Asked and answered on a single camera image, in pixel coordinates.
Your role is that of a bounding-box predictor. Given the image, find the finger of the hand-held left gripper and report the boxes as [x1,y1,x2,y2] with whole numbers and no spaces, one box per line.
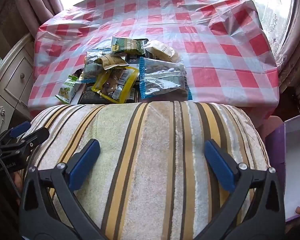
[0,121,32,145]
[0,127,50,158]

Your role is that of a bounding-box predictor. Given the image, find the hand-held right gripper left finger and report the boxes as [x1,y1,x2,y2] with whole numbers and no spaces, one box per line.
[19,139,108,240]

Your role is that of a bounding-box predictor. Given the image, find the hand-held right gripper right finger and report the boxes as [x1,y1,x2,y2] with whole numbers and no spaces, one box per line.
[192,140,285,240]

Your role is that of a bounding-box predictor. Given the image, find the purple cardboard box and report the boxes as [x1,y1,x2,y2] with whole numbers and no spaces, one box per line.
[265,111,300,223]

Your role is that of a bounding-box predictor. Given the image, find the green pea snack packet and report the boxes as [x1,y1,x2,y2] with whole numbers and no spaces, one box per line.
[111,36,149,55]

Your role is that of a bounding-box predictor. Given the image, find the cream cabinet with drawers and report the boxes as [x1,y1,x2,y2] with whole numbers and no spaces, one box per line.
[0,34,35,135]

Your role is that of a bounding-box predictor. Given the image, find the green white nut packet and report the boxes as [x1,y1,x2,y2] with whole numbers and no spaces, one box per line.
[55,74,82,104]

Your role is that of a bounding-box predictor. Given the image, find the striped plush blanket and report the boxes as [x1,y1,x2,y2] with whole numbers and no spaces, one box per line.
[21,101,272,240]

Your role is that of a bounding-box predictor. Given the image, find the black snack packet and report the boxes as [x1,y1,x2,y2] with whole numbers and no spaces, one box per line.
[126,86,140,103]
[77,84,108,105]

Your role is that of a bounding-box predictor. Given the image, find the large yellow snack packet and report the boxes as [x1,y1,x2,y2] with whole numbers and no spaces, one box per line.
[91,66,139,104]

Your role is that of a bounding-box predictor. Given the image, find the grey silver snack packet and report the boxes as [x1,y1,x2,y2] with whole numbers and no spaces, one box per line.
[81,51,108,83]

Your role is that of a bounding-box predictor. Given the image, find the silver blue snack packet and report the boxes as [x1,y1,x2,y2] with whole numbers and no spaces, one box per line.
[139,57,192,102]

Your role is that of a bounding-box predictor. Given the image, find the brown gold snack packet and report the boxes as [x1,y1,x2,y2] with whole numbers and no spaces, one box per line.
[96,53,129,70]

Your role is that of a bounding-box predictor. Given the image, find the white snack packet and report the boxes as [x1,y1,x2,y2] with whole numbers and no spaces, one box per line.
[141,40,182,63]

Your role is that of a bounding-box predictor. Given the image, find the red white checkered tablecloth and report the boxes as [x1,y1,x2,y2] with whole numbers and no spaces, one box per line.
[27,0,280,128]

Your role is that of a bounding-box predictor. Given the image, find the sheer lace curtain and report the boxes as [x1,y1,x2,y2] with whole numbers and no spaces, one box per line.
[222,0,294,53]

